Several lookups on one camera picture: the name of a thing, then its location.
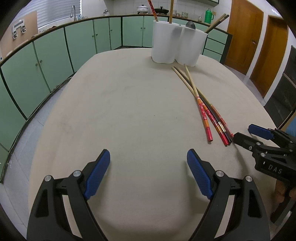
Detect person's right hand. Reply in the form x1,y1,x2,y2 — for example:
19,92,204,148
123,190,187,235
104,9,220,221
273,179,296,210

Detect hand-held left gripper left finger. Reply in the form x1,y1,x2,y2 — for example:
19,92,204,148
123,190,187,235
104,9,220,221
26,149,111,241

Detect red floral handle chopstick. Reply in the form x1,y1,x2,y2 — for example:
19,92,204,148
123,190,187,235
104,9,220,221
147,0,159,22
184,65,213,142

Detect green thermos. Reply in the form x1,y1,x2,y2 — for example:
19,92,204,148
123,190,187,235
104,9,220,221
205,9,215,24

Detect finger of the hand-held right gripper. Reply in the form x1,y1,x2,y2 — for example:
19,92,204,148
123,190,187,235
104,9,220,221
248,124,296,149
233,132,267,154

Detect wooden door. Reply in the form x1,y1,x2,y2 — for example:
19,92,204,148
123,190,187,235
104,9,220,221
250,15,288,99
224,0,264,75

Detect white window blind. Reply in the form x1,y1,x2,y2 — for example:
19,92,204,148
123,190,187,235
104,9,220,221
37,0,82,28

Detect wooden board with mounts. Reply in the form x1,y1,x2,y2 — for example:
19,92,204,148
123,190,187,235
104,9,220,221
0,10,38,58

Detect white two-compartment utensil holder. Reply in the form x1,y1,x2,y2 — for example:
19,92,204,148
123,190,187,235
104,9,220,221
151,20,208,67

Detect brown bamboo chopstick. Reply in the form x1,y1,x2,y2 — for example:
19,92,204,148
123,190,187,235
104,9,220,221
203,13,227,33

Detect red striped handle chopstick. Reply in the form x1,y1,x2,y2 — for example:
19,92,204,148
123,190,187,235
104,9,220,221
174,66,234,138
171,66,229,146

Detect person's blue clothing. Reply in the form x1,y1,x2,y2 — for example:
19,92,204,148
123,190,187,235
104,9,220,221
285,124,296,139

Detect cluster of glass jars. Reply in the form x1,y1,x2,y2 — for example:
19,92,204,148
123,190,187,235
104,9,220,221
173,10,203,21

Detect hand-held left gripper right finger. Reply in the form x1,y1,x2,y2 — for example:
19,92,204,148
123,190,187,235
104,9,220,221
187,149,271,241

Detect black chopstick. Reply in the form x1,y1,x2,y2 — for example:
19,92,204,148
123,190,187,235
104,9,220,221
187,79,232,145
207,14,230,33

